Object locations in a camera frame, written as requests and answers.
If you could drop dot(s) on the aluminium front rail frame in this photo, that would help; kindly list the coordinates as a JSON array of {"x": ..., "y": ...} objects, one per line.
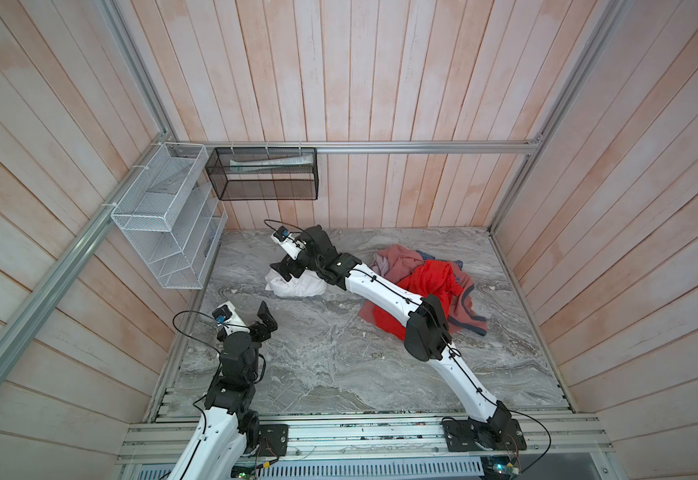
[{"x": 367, "y": 445}]

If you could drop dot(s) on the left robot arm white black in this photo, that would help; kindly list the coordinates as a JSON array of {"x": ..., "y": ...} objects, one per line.
[{"x": 226, "y": 443}]

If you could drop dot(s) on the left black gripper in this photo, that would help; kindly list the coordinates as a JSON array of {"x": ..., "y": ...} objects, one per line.
[{"x": 256, "y": 328}]

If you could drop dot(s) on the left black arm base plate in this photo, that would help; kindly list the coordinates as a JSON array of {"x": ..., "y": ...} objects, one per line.
[{"x": 267, "y": 440}]

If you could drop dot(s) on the blue cloth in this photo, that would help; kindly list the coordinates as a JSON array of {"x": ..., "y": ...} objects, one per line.
[{"x": 426, "y": 256}]

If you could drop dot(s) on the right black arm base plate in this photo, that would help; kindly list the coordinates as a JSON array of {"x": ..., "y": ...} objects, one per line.
[{"x": 469, "y": 435}]

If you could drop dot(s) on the white wire shelf rack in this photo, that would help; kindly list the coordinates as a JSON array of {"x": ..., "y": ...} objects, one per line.
[{"x": 170, "y": 218}]

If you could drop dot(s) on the light pink cloth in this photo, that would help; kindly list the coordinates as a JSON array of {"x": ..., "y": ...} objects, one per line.
[{"x": 380, "y": 265}]

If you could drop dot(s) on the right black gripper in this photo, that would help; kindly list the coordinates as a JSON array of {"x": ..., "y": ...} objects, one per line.
[{"x": 290, "y": 265}]

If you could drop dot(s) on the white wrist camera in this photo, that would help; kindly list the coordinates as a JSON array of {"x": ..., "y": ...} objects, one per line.
[
  {"x": 228, "y": 321},
  {"x": 288, "y": 242}
]

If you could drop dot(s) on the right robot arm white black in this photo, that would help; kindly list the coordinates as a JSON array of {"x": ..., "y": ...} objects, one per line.
[{"x": 426, "y": 336}]

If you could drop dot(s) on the white cloth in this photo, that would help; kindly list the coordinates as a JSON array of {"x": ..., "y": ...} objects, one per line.
[{"x": 307, "y": 285}]

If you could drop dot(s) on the dusty pink cloth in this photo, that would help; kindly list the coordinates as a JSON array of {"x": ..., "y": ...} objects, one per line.
[{"x": 462, "y": 316}]

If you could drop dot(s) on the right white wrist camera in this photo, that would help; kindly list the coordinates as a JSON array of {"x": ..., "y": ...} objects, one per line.
[{"x": 288, "y": 242}]

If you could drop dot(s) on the black mesh basket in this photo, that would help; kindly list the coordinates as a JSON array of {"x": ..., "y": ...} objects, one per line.
[{"x": 264, "y": 173}]

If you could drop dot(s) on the red cloth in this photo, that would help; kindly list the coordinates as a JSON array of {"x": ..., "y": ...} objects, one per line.
[{"x": 432, "y": 278}]

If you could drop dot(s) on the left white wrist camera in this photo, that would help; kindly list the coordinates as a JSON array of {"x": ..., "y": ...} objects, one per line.
[{"x": 228, "y": 321}]

